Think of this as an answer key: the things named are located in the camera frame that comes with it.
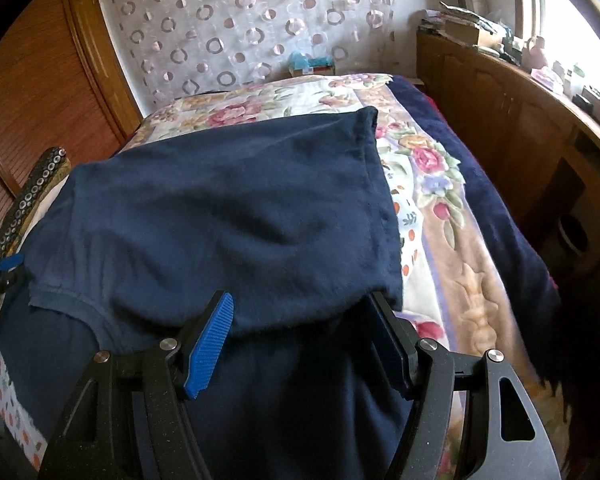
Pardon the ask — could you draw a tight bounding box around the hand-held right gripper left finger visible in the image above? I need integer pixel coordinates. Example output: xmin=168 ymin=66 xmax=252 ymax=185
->
xmin=37 ymin=290 xmax=236 ymax=480

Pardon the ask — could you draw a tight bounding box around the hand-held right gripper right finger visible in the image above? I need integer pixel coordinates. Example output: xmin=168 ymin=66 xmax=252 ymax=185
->
xmin=367 ymin=290 xmax=563 ymax=480

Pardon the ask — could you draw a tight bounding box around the circle-patterned wall curtain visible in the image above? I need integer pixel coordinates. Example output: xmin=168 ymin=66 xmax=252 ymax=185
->
xmin=97 ymin=0 xmax=401 ymax=111

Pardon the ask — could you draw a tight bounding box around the tissue pack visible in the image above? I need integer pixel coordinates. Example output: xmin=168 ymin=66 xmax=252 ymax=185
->
xmin=532 ymin=66 xmax=563 ymax=92

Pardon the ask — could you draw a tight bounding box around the pink figurine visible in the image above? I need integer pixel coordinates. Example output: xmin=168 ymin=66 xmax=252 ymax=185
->
xmin=522 ymin=35 xmax=548 ymax=71

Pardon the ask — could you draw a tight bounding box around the wooden side cabinet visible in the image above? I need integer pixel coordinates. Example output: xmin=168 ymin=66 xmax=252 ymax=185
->
xmin=416 ymin=30 xmax=600 ymax=281

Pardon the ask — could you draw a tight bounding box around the floral blanket with navy border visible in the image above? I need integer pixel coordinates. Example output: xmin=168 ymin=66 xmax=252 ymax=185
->
xmin=125 ymin=72 xmax=576 ymax=480

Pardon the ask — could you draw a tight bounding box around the wooden door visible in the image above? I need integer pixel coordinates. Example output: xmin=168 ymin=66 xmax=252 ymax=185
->
xmin=0 ymin=0 xmax=143 ymax=261

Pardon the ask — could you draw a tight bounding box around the orange fruit print bed sheet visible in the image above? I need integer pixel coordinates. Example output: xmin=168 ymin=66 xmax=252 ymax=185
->
xmin=0 ymin=160 xmax=421 ymax=468

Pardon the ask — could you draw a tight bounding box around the wooden framed window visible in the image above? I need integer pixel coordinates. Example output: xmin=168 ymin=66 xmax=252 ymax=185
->
xmin=510 ymin=0 xmax=600 ymax=111

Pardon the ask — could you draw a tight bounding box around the stack of papers and boxes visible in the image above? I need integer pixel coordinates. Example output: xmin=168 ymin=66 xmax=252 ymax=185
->
xmin=420 ymin=2 xmax=506 ymax=48

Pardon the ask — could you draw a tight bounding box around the white device box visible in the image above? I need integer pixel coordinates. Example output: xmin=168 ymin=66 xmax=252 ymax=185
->
xmin=580 ymin=85 xmax=600 ymax=117

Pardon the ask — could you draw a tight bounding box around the small box with blue cloth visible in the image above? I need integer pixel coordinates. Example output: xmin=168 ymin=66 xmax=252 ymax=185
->
xmin=287 ymin=51 xmax=328 ymax=72

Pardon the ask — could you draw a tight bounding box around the navy printed t-shirt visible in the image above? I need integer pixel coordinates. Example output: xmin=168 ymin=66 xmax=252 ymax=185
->
xmin=0 ymin=106 xmax=416 ymax=480

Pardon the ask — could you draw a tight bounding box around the small cardboard box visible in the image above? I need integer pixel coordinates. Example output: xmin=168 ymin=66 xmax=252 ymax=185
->
xmin=290 ymin=62 xmax=336 ymax=79

